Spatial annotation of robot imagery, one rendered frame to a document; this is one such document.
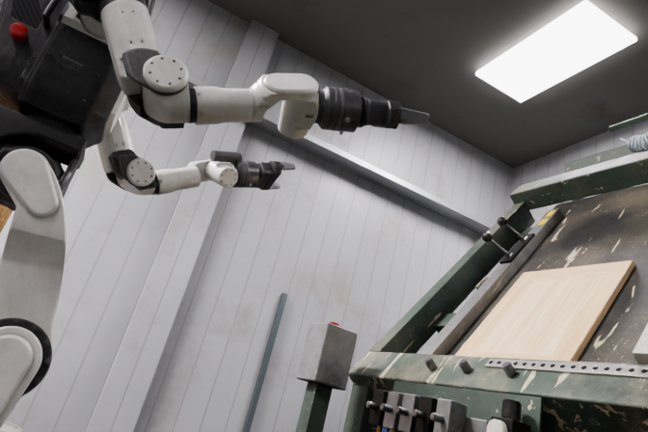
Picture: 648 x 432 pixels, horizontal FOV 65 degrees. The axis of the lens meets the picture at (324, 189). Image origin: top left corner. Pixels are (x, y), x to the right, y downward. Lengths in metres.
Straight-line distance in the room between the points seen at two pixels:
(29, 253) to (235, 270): 3.51
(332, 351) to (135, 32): 1.09
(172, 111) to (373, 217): 4.41
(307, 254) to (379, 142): 1.56
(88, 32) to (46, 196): 0.35
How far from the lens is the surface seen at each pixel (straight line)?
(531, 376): 1.36
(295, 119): 1.02
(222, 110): 0.97
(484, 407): 1.39
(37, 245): 1.12
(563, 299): 1.67
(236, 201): 4.67
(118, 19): 1.06
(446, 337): 1.72
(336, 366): 1.67
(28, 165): 1.14
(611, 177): 2.34
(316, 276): 4.83
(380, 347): 1.86
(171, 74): 0.96
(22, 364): 1.07
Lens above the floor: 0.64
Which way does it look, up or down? 24 degrees up
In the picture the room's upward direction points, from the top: 15 degrees clockwise
